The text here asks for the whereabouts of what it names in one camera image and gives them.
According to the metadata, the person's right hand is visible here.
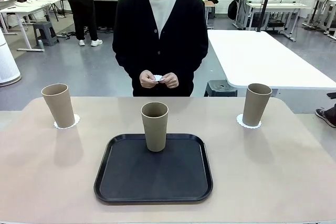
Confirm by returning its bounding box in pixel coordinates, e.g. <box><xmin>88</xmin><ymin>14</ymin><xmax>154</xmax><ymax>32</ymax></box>
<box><xmin>140</xmin><ymin>70</ymin><xmax>160</xmax><ymax>89</ymax></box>

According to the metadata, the person's left hand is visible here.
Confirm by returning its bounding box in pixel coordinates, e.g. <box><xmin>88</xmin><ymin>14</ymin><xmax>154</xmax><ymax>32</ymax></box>
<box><xmin>159</xmin><ymin>72</ymin><xmax>180</xmax><ymax>89</ymax></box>

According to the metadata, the tall beige cup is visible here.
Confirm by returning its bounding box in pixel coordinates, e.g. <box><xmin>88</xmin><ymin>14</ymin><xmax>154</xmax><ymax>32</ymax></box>
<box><xmin>242</xmin><ymin>83</ymin><xmax>272</xmax><ymax>127</ymax></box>
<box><xmin>41</xmin><ymin>83</ymin><xmax>76</xmax><ymax>129</ymax></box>
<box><xmin>141</xmin><ymin>102</ymin><xmax>169</xmax><ymax>153</ymax></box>

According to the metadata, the dark grey plastic stool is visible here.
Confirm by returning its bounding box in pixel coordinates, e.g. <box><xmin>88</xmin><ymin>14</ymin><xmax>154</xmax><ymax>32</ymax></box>
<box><xmin>204</xmin><ymin>79</ymin><xmax>238</xmax><ymax>97</ymax></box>

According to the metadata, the person in black cardigan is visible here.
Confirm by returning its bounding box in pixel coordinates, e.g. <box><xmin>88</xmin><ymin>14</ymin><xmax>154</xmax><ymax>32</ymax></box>
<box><xmin>112</xmin><ymin>0</ymin><xmax>209</xmax><ymax>97</ymax></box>

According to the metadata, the black backpack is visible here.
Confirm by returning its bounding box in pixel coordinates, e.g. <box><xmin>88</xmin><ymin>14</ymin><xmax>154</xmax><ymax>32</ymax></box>
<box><xmin>227</xmin><ymin>0</ymin><xmax>238</xmax><ymax>21</ymax></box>

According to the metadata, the large white table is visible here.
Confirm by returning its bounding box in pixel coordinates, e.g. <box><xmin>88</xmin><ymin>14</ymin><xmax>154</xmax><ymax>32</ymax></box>
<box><xmin>207</xmin><ymin>29</ymin><xmax>336</xmax><ymax>90</ymax></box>

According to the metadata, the black plastic tray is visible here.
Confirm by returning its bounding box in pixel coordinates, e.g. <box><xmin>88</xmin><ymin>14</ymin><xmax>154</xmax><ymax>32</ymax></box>
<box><xmin>93</xmin><ymin>133</ymin><xmax>214</xmax><ymax>205</ymax></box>

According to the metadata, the grey step stool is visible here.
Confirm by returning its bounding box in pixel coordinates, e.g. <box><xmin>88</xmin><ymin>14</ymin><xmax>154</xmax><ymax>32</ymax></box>
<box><xmin>33</xmin><ymin>21</ymin><xmax>59</xmax><ymax>46</ymax></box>

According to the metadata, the black tripod pole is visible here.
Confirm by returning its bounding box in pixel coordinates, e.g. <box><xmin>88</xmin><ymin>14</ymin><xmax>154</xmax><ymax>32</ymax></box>
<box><xmin>256</xmin><ymin>0</ymin><xmax>276</xmax><ymax>33</ymax></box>

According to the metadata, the white lab desk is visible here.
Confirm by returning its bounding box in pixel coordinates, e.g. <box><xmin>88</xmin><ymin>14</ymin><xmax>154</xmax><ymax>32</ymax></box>
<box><xmin>245</xmin><ymin>1</ymin><xmax>308</xmax><ymax>42</ymax></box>

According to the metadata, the white cylindrical air purifier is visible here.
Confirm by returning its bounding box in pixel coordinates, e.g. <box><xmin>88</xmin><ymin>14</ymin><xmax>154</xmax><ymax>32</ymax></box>
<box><xmin>0</xmin><ymin>28</ymin><xmax>22</xmax><ymax>87</ymax></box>

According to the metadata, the white desk with metal legs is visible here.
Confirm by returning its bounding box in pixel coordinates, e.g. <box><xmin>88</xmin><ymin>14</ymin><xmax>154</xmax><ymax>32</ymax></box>
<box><xmin>0</xmin><ymin>0</ymin><xmax>61</xmax><ymax>52</ymax></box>

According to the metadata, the black sneaker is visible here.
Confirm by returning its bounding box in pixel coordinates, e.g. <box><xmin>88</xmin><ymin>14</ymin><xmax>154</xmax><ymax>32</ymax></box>
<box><xmin>314</xmin><ymin>108</ymin><xmax>336</xmax><ymax>128</ymax></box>

